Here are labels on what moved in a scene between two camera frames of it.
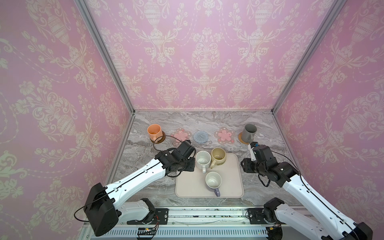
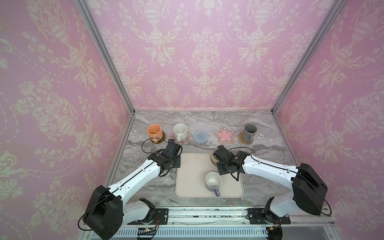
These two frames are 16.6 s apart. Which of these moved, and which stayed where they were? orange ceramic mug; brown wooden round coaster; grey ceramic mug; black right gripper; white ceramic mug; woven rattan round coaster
Moved: white ceramic mug; black right gripper
Stayed: woven rattan round coaster; grey ceramic mug; orange ceramic mug; brown wooden round coaster
